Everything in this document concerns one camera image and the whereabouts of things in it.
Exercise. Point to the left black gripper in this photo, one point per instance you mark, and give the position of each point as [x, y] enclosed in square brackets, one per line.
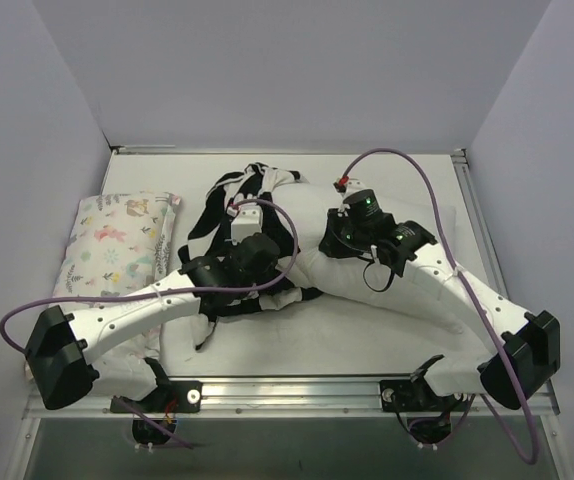
[255, 248]

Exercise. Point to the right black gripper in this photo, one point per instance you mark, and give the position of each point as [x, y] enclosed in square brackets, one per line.
[334, 240]

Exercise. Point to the white pillow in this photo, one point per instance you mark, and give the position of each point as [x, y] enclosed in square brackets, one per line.
[307, 205]

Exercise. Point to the black white checkered pillowcase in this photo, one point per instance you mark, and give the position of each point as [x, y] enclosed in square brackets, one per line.
[211, 236]

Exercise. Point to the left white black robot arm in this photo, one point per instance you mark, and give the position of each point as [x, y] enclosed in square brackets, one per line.
[63, 346]

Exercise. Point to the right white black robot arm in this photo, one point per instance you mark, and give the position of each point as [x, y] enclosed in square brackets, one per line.
[523, 349]

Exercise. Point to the floral animal print pillow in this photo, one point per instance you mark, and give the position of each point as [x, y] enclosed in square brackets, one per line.
[120, 243]

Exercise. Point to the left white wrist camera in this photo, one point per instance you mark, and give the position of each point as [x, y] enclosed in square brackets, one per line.
[246, 221]

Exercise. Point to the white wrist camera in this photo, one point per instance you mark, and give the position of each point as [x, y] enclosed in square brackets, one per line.
[246, 221]
[346, 186]

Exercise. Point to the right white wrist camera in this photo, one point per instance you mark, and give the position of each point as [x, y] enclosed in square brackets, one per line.
[346, 186]

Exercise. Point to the aluminium right side rail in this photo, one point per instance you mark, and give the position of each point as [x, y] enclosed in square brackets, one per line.
[478, 222]

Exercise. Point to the aluminium rail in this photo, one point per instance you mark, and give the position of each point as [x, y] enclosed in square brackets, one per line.
[265, 397]
[478, 222]

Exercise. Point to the aluminium front rail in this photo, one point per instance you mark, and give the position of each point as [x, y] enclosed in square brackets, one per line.
[265, 397]

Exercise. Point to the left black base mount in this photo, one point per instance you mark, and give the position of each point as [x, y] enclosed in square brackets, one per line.
[174, 396]

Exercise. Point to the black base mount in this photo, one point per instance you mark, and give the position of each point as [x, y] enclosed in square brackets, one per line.
[406, 396]
[174, 396]

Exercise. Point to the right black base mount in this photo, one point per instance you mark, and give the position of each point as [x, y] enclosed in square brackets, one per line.
[406, 396]

